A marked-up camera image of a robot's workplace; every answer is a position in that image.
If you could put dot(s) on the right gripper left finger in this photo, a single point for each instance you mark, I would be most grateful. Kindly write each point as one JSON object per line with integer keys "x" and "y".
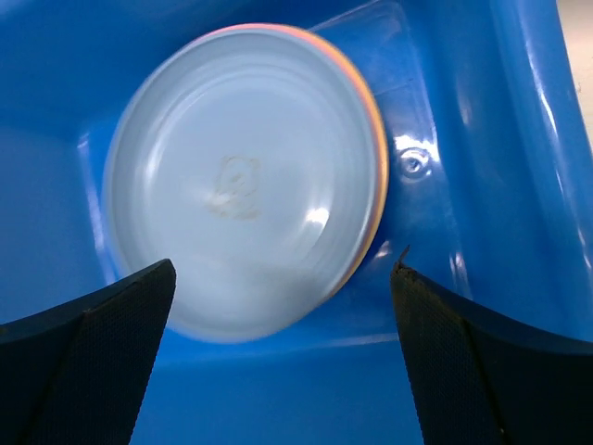
{"x": 77, "y": 373}

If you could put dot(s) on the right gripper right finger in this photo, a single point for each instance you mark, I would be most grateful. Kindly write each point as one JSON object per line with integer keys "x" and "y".
{"x": 480, "y": 377}

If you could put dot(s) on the orange plate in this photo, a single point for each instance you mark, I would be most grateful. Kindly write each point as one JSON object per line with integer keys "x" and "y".
{"x": 378, "y": 146}

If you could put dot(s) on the light blue plate front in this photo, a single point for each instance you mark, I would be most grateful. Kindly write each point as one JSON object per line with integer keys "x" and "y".
{"x": 245, "y": 161}

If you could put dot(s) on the blue plastic bin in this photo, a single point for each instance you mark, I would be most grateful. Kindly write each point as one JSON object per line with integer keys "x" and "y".
{"x": 490, "y": 195}

